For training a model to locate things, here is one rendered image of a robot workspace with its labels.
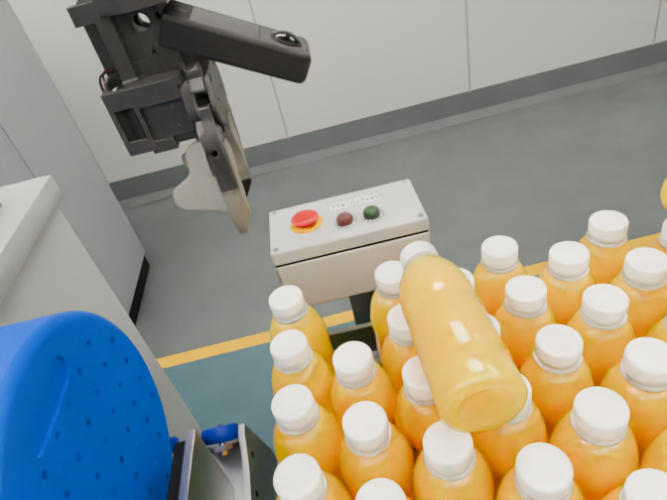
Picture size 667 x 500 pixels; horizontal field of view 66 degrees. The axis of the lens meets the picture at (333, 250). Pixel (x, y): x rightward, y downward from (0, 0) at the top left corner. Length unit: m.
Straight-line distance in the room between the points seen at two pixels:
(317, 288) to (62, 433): 0.35
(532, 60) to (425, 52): 0.68
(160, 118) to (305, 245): 0.27
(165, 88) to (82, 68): 2.80
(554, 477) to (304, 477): 0.19
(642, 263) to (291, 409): 0.37
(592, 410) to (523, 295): 0.13
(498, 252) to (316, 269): 0.22
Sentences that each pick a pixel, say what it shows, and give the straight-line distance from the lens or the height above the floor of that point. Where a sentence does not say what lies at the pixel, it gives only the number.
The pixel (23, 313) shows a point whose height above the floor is 1.06.
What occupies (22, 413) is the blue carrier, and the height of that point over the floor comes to 1.21.
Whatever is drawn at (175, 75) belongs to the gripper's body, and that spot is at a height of 1.36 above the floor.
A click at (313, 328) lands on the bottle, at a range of 0.59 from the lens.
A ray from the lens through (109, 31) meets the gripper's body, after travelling 0.44.
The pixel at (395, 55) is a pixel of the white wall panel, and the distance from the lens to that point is 3.17.
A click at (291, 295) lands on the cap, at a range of 0.58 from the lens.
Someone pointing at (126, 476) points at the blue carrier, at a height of 1.06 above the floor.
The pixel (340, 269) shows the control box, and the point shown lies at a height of 1.05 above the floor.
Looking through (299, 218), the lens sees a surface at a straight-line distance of 0.66.
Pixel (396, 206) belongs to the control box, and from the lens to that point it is 0.67.
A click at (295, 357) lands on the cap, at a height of 1.09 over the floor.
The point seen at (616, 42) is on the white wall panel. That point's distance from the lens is 3.74.
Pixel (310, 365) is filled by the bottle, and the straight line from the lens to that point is 0.54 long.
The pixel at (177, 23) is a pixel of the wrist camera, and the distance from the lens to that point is 0.42.
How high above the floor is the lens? 1.47
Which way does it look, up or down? 37 degrees down
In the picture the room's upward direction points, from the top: 15 degrees counter-clockwise
